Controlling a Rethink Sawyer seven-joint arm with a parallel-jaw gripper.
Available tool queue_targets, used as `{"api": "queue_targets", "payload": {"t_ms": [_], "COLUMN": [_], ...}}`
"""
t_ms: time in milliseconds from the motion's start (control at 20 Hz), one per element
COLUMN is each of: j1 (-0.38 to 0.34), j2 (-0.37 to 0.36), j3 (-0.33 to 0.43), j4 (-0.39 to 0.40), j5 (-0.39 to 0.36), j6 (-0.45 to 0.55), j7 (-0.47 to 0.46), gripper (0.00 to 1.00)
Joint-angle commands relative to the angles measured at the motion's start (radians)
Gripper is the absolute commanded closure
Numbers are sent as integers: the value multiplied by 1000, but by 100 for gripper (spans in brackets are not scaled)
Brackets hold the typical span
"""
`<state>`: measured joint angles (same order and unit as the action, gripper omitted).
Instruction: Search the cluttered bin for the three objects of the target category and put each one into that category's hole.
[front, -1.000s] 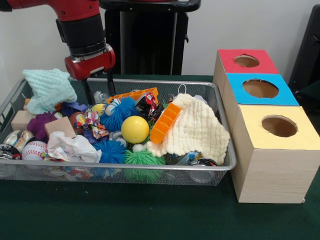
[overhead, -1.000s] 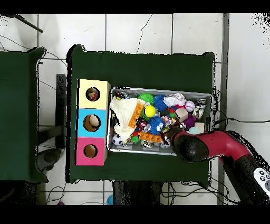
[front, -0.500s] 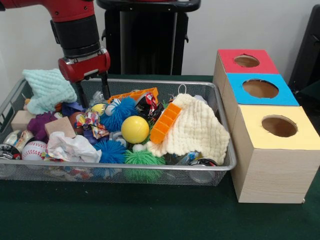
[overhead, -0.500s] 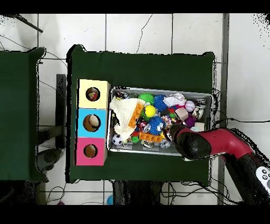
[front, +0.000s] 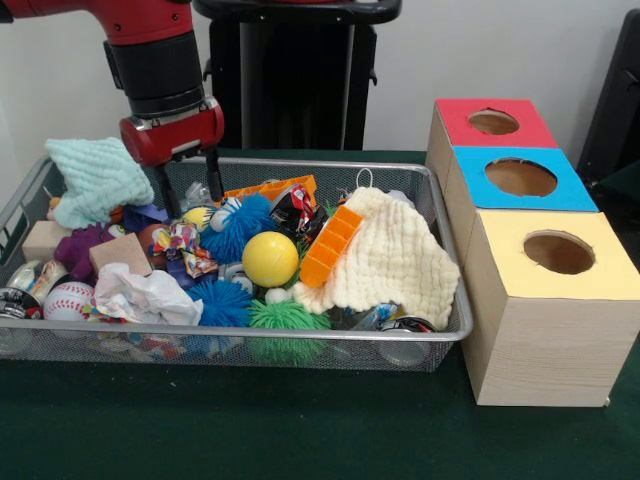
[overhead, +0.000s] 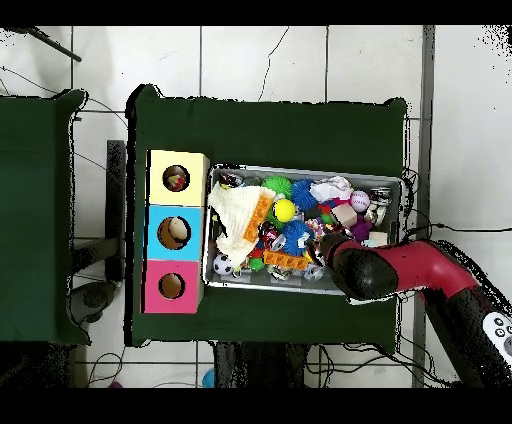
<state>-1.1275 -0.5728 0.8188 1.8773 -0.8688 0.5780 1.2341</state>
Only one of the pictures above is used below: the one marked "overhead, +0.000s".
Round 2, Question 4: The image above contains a multicoloured patterned cloth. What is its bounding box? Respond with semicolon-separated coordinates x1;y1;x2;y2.
165;172;188;192

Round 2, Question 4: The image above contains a shallow mesh bin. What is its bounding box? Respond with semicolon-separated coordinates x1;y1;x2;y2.
201;163;404;299

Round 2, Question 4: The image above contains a wooden box with three holes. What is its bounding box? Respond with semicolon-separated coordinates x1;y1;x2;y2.
141;149;210;315

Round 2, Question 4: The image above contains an orange plastic brick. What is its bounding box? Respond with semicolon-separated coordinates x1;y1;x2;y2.
242;194;276;244
262;249;312;270

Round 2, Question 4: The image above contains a cream knitted cloth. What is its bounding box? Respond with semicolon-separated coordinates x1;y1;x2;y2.
207;181;277;269

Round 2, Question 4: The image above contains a yellow ball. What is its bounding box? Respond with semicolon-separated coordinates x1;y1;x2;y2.
272;198;298;224

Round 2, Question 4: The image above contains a green spiky ball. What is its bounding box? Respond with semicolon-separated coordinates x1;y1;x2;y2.
261;174;294;200

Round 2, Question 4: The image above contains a blue spiky ball with eyes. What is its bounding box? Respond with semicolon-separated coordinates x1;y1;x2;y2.
279;219;316;257

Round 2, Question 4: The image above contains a red blue white patterned cloth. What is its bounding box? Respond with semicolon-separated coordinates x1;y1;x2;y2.
305;217;328;242

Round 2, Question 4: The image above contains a dark green tablecloth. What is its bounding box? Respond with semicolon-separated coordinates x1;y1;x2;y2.
124;82;409;348

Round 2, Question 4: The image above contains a white baseball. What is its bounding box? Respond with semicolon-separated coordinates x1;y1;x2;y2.
350;190;372;214

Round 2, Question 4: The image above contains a green covered side table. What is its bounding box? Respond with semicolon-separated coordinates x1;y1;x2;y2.
0;88;92;346

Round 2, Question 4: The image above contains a dark grey rod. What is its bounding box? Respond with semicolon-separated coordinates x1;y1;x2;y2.
23;26;83;63

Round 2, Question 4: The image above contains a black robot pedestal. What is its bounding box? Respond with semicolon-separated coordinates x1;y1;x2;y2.
213;341;311;388

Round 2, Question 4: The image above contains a black cable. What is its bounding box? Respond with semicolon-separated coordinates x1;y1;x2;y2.
403;222;512;242

